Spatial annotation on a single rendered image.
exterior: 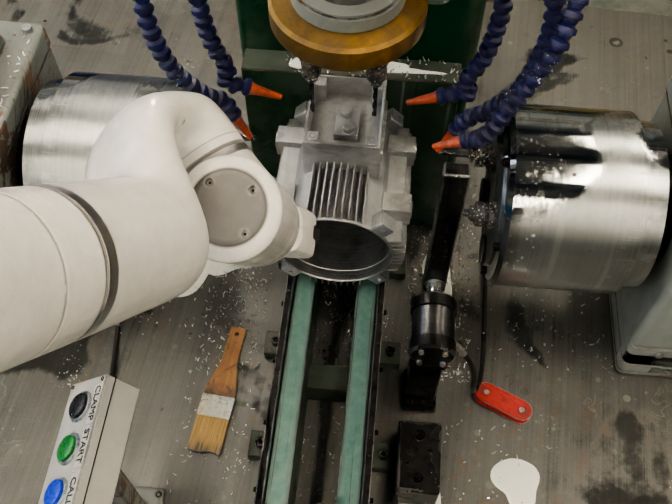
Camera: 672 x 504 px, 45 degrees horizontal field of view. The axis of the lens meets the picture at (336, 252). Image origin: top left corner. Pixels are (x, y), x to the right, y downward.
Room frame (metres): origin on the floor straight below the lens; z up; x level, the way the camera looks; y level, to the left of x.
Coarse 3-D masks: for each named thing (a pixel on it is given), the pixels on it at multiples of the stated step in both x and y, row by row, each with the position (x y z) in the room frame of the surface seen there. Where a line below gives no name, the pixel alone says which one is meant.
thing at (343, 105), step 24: (336, 96) 0.77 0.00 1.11; (360, 96) 0.77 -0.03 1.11; (384, 96) 0.75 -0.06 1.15; (312, 120) 0.73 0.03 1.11; (336, 120) 0.72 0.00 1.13; (360, 120) 0.73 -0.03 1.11; (384, 120) 0.74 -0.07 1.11; (312, 144) 0.67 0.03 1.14; (336, 144) 0.66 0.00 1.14; (360, 144) 0.66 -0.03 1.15; (336, 168) 0.66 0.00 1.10
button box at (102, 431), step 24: (96, 384) 0.36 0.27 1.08; (120, 384) 0.37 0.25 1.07; (96, 408) 0.33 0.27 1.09; (120, 408) 0.34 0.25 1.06; (72, 432) 0.31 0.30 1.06; (96, 432) 0.31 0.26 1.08; (120, 432) 0.31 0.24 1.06; (72, 456) 0.28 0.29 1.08; (96, 456) 0.28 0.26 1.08; (120, 456) 0.29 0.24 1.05; (48, 480) 0.26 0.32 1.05; (72, 480) 0.25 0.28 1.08; (96, 480) 0.26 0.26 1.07
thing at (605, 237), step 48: (528, 144) 0.65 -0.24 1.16; (576, 144) 0.65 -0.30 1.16; (624, 144) 0.65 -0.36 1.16; (480, 192) 0.72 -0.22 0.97; (528, 192) 0.59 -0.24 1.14; (576, 192) 0.59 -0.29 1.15; (624, 192) 0.59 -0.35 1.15; (480, 240) 0.63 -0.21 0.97; (528, 240) 0.55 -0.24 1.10; (576, 240) 0.55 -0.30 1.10; (624, 240) 0.54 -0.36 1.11; (576, 288) 0.53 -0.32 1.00
